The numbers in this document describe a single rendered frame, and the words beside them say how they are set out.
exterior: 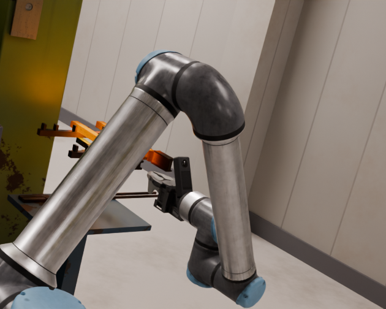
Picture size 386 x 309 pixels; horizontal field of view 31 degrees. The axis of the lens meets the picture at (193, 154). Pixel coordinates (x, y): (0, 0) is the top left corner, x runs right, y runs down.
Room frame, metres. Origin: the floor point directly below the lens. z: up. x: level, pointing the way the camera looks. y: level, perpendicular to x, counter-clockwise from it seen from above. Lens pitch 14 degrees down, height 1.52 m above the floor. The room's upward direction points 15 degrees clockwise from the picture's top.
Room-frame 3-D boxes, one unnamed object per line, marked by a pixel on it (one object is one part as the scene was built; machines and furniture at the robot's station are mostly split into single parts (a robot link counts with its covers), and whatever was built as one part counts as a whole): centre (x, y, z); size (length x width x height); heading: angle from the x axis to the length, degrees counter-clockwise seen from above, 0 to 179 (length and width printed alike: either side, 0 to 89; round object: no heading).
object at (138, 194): (2.36, 0.31, 0.68); 0.60 x 0.04 x 0.01; 134
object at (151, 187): (1.94, 0.10, 0.91); 0.09 x 0.03 x 0.06; 43
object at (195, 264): (1.74, -0.11, 0.80); 0.12 x 0.09 x 0.12; 47
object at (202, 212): (1.75, -0.10, 0.91); 0.12 x 0.09 x 0.10; 43
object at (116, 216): (2.21, 0.32, 0.67); 0.40 x 0.30 x 0.02; 133
